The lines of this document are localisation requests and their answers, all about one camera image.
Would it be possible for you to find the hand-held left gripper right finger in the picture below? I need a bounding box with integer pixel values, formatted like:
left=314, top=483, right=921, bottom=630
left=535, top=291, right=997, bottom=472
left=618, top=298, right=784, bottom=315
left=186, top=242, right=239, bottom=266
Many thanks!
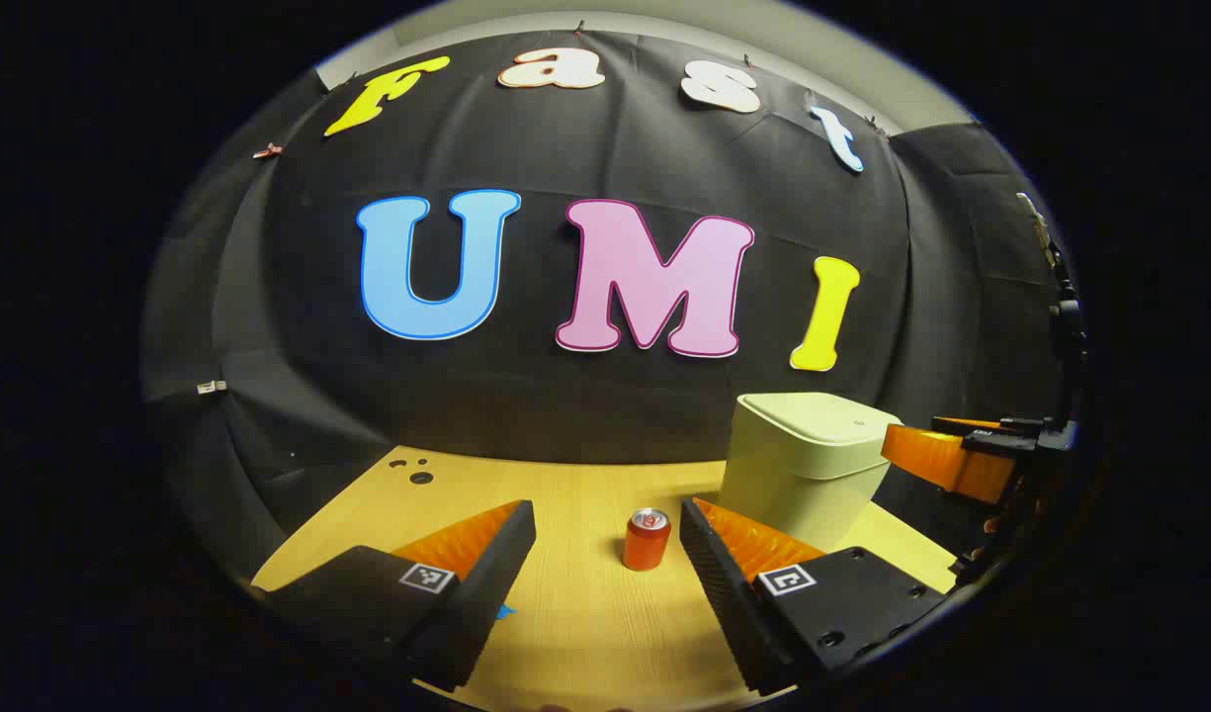
left=679, top=496, right=962, bottom=698

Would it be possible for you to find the black backdrop cloth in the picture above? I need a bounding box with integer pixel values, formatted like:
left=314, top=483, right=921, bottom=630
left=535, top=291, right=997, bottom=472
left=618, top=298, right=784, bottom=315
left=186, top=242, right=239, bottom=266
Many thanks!
left=140, top=30, right=1082, bottom=594

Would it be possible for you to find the pale green desktop garbage bin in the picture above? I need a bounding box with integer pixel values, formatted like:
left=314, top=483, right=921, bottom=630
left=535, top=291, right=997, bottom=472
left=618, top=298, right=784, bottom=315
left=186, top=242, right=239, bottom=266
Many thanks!
left=719, top=392, right=905, bottom=553

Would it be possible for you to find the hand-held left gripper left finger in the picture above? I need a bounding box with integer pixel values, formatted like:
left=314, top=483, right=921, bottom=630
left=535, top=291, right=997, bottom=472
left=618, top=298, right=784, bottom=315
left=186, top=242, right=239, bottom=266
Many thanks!
left=252, top=499, right=537, bottom=693

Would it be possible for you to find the wooden desktop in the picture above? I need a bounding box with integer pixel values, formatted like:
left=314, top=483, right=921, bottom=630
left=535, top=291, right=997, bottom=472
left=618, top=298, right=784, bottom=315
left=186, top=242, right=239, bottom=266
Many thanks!
left=252, top=445, right=962, bottom=712

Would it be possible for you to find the orange pop can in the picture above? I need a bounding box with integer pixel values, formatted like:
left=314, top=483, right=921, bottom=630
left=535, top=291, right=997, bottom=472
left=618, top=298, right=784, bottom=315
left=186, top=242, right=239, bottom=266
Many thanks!
left=622, top=508, right=672, bottom=573

